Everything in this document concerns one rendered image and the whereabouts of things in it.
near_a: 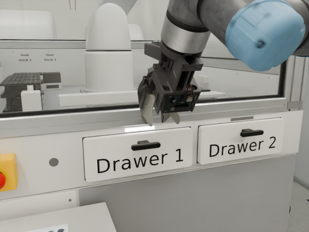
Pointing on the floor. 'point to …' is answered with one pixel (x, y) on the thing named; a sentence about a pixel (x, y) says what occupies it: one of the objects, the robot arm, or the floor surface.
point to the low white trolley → (94, 221)
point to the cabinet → (183, 199)
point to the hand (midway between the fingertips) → (154, 116)
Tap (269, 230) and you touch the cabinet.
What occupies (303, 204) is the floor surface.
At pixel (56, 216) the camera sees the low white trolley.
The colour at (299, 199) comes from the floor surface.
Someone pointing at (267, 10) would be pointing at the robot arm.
